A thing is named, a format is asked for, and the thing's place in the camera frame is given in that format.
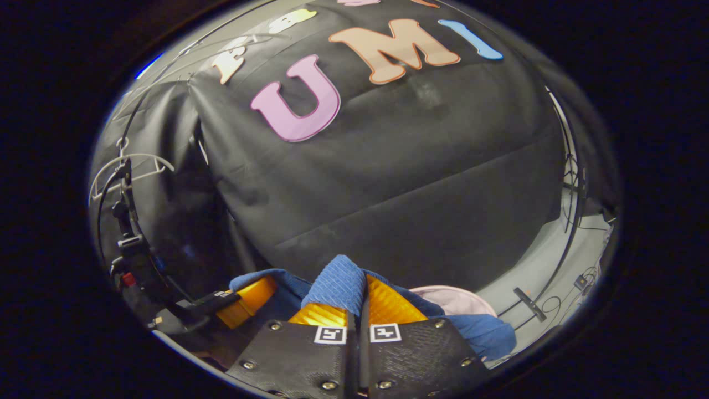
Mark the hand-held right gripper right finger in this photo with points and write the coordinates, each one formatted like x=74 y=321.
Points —
x=415 y=354

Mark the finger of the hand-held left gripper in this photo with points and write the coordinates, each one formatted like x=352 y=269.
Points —
x=249 y=302

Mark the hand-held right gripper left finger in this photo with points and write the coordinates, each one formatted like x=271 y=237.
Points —
x=299 y=354

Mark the pink laundry hamper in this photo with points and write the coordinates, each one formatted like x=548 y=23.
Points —
x=460 y=302

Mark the empty white clothes hanger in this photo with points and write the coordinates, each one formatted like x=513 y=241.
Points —
x=145 y=155

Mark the dark equipment stand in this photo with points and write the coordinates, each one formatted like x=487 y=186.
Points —
x=130 y=244

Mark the small black floor box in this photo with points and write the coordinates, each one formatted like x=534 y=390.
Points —
x=580 y=282

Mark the black backdrop cloth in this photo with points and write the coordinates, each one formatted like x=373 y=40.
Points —
x=415 y=166

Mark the black clothes rail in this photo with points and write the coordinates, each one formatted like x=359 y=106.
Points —
x=529 y=303

